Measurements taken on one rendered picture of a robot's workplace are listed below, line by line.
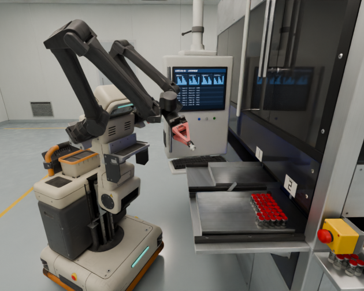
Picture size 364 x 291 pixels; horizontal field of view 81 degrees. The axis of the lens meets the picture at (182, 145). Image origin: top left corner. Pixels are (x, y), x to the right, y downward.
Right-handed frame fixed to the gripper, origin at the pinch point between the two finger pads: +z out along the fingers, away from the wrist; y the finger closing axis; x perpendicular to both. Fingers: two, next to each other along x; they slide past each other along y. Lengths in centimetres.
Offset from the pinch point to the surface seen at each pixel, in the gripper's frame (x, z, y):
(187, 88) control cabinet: -31, -65, 31
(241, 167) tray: -36, -4, 54
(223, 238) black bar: 3.2, 32.6, 17.4
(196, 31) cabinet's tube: -49, -86, 5
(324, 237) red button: -20, 48, 5
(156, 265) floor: 40, 7, 126
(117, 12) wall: -74, -553, 141
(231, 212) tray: -7.4, 23.4, 28.3
